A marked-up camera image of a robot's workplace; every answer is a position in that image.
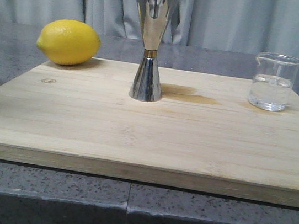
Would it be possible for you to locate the steel double jigger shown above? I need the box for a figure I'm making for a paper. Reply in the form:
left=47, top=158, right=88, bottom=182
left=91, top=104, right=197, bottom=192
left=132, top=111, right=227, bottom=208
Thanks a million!
left=129, top=0, right=178, bottom=102

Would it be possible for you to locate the clear glass beaker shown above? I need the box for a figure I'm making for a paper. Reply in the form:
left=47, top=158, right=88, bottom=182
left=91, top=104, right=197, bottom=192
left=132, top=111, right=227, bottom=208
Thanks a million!
left=248, top=52, right=299, bottom=112

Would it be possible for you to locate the light wooden cutting board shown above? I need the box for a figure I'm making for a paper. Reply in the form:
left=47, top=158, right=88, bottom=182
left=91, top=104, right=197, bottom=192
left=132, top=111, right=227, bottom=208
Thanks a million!
left=0, top=59, right=299, bottom=207

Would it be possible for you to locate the yellow lemon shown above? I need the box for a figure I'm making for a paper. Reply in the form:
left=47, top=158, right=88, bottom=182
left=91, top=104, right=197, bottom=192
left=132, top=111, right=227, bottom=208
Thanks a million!
left=36, top=19, right=101, bottom=65

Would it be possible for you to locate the grey curtain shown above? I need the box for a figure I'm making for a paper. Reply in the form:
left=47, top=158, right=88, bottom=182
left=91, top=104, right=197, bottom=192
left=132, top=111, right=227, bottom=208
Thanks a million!
left=0, top=0, right=299, bottom=58

